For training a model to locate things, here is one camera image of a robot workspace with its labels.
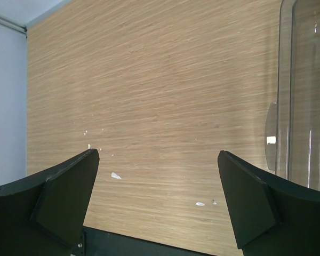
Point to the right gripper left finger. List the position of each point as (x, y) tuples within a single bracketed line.
[(43, 213)]

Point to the clear plastic bin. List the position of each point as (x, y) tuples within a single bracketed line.
[(292, 129)]

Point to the aluminium frame rail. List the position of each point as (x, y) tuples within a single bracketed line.
[(13, 25)]

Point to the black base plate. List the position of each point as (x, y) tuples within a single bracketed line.
[(99, 242)]

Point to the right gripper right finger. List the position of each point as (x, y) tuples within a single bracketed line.
[(269, 215)]

